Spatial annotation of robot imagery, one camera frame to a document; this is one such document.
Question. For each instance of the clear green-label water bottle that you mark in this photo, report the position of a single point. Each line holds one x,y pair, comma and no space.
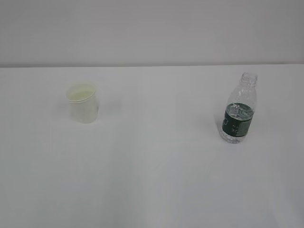
240,109

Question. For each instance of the white paper cup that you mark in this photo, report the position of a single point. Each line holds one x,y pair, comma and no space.
83,103

